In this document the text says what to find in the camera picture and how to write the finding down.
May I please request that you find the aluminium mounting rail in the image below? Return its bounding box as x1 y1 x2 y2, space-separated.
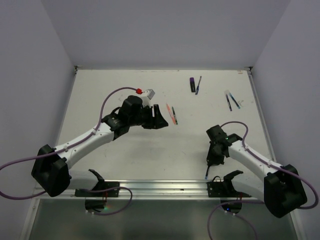
32 177 296 201

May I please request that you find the purple capped black marker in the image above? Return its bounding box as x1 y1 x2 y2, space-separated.
189 77 196 93

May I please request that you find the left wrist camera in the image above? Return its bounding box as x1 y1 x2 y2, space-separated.
139 89 156 107

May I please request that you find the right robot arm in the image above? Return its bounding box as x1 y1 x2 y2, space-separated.
206 125 308 218

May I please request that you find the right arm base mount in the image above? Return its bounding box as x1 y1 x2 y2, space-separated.
206 170 251 215

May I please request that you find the green gel pen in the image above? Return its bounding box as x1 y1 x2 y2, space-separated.
171 106 178 125

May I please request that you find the dark blue gel pen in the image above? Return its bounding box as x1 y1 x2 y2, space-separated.
224 90 233 112

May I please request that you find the orange clear pen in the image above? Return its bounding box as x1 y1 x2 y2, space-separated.
166 103 176 125

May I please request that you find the blue ballpoint pen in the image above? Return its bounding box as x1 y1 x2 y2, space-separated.
195 76 202 95

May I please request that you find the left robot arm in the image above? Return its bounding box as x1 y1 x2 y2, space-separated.
31 95 169 197

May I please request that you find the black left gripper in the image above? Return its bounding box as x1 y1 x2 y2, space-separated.
128 104 168 129

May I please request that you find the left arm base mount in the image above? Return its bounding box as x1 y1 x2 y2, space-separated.
75 169 120 213

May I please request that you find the teal gel pen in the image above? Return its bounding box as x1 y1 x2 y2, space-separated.
228 92 241 109

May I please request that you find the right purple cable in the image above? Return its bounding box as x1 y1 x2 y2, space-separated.
207 121 316 240

